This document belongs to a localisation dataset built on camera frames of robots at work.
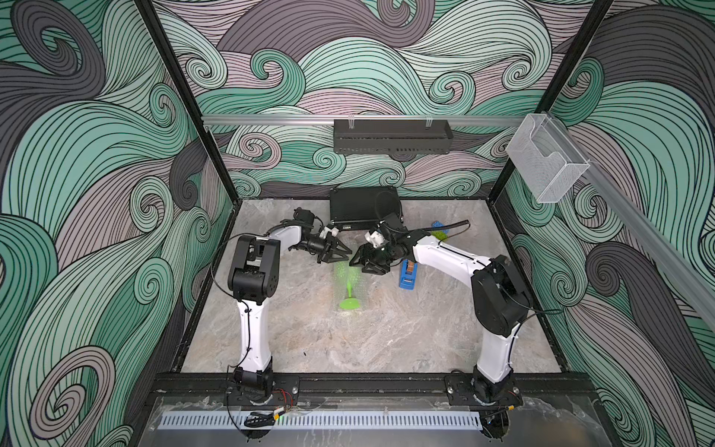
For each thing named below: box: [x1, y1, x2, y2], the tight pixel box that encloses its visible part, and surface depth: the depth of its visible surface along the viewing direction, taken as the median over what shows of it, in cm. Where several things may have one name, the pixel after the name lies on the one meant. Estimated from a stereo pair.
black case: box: [328, 186, 404, 231], surface depth 116 cm
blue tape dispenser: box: [398, 258, 419, 291], surface depth 95 cm
